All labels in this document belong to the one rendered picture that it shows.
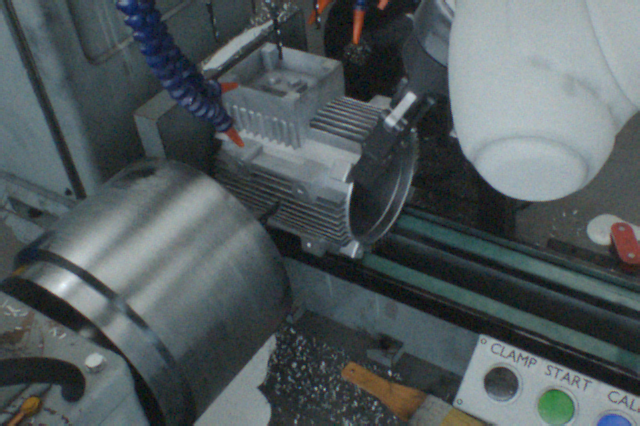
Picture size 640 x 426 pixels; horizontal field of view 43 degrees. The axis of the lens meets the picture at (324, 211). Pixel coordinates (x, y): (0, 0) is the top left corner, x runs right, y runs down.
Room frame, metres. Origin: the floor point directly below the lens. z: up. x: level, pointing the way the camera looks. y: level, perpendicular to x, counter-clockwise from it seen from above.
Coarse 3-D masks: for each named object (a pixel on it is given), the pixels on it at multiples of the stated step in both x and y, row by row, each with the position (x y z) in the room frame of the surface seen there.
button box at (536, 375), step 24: (480, 336) 0.48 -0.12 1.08; (480, 360) 0.46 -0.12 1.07; (504, 360) 0.45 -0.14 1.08; (528, 360) 0.44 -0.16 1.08; (480, 384) 0.44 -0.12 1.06; (528, 384) 0.43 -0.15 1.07; (552, 384) 0.42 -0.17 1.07; (576, 384) 0.41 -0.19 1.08; (600, 384) 0.41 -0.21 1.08; (480, 408) 0.42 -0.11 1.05; (504, 408) 0.42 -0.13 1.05; (528, 408) 0.41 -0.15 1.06; (576, 408) 0.39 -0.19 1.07; (600, 408) 0.39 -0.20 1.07; (624, 408) 0.38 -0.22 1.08
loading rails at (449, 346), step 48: (288, 240) 0.81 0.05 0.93; (384, 240) 0.83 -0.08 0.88; (432, 240) 0.78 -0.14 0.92; (480, 240) 0.77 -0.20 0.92; (336, 288) 0.76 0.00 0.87; (384, 288) 0.71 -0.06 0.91; (432, 288) 0.70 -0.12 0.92; (480, 288) 0.74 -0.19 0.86; (528, 288) 0.70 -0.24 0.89; (576, 288) 0.66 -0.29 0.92; (624, 288) 0.65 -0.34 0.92; (384, 336) 0.71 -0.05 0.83; (432, 336) 0.67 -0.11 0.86; (528, 336) 0.59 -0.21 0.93; (576, 336) 0.59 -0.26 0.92; (624, 336) 0.62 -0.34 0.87; (624, 384) 0.52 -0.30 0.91
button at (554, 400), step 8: (544, 392) 0.41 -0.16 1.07; (552, 392) 0.41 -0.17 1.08; (560, 392) 0.41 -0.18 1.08; (544, 400) 0.41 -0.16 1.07; (552, 400) 0.40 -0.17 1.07; (560, 400) 0.40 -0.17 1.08; (568, 400) 0.40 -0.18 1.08; (544, 408) 0.40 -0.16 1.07; (552, 408) 0.40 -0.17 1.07; (560, 408) 0.40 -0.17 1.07; (568, 408) 0.39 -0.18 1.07; (544, 416) 0.40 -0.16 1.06; (552, 416) 0.39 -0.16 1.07; (560, 416) 0.39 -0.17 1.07; (568, 416) 0.39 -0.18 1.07; (552, 424) 0.39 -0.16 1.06; (560, 424) 0.39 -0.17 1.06
